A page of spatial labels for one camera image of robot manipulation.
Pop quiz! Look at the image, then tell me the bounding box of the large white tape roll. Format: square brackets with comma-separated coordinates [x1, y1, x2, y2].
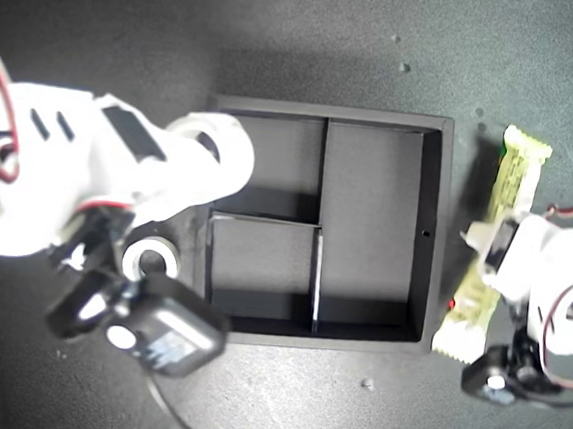
[162, 107, 260, 208]

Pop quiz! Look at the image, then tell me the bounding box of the snack bar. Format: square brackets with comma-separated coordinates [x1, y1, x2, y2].
[428, 118, 555, 371]

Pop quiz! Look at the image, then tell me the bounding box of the small white tape roll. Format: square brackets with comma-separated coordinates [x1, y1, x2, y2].
[119, 233, 184, 284]

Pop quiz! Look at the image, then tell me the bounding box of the black tray with wells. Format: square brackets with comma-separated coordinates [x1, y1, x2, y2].
[185, 93, 457, 362]

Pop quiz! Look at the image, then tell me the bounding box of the black camera bracket on gripper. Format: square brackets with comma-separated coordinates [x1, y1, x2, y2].
[42, 198, 141, 347]
[503, 304, 571, 403]

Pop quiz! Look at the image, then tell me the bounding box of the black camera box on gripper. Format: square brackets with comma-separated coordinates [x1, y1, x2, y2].
[459, 340, 532, 409]
[101, 268, 235, 384]

